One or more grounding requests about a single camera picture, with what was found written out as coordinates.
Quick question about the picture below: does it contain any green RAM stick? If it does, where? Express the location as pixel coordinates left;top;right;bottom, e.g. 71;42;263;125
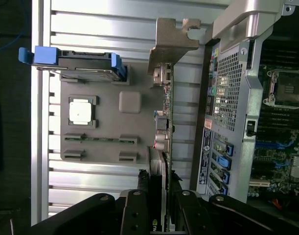
65;137;138;143

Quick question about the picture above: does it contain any grey parts rack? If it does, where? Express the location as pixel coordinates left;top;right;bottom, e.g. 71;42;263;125
60;62;150;163

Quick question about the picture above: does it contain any green motherboard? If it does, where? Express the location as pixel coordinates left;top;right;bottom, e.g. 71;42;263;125
247;63;299;211

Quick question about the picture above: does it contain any blue expansion slot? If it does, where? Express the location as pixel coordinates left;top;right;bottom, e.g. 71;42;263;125
256;141;295;150

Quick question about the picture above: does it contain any silver CPU chip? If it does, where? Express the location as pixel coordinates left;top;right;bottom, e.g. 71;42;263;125
69;101;93;123

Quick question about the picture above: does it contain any open black PC case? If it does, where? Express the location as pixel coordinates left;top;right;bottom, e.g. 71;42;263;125
189;0;299;213

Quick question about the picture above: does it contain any CPU socket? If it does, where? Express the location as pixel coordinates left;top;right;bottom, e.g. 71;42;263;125
263;70;299;109

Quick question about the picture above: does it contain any hard disk blue caddy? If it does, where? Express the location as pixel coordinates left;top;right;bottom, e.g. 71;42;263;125
18;46;128;83

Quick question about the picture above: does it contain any blue floor cable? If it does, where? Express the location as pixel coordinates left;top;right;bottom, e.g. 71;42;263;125
0;0;34;53

